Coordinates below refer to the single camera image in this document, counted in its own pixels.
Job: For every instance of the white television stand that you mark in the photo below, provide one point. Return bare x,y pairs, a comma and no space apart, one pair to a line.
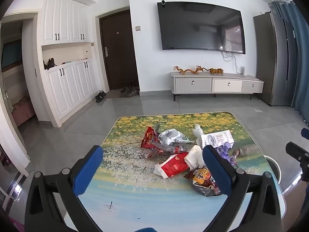
217,84

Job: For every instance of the blue curtain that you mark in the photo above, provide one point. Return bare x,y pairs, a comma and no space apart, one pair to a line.
300,60

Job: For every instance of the small white device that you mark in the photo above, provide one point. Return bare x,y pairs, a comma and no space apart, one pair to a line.
242,70

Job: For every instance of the white round bin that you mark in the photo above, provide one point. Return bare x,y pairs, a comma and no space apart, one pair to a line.
274,168

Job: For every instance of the black shoes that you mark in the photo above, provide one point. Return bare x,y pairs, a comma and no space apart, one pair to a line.
101,96

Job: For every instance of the white tall cabinet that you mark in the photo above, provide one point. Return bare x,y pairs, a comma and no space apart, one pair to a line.
65,87

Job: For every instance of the dark bag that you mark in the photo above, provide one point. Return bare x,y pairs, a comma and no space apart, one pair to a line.
50,63

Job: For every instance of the grey refrigerator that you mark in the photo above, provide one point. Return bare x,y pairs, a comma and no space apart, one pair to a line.
272,60

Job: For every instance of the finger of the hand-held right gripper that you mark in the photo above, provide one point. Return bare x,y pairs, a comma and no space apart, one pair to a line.
305,134
295,151

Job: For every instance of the pile of brown shoes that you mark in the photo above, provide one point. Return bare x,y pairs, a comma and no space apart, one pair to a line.
130,91

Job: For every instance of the black wall television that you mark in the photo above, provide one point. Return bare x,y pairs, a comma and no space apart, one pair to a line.
200,26

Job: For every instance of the yellow and red snack packet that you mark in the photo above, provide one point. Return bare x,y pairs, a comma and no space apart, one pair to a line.
202,180

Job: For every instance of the grey white plastic bag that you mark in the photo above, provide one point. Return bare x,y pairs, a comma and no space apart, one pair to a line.
172,136

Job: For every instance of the white printed paper packet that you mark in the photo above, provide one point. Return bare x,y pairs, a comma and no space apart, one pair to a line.
217,137

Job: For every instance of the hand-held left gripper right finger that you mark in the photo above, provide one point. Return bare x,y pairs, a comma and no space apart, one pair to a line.
216,171

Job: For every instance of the brown door mat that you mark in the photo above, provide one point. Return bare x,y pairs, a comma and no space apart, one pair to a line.
112,93

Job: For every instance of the white tissue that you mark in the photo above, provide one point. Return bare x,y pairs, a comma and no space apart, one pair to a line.
196,130
194,157

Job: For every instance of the pink bed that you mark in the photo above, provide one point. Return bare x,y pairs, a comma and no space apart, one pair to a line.
23,111

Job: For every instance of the dark brown entrance door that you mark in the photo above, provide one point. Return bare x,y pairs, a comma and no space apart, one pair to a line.
118,50

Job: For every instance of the golden dragon figurine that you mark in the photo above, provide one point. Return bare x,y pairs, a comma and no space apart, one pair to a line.
199,70
182,70

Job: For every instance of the red and white packet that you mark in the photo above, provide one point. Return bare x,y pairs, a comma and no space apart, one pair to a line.
172,166

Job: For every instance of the golden tiger figurine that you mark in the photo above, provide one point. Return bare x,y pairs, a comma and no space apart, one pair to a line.
216,71

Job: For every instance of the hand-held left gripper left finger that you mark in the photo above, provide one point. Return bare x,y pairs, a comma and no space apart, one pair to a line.
88,169

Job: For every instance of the dark red wrapper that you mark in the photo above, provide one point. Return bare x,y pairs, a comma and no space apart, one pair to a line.
165,150

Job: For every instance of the purple wrapper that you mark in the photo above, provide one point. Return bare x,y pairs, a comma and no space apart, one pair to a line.
227,152

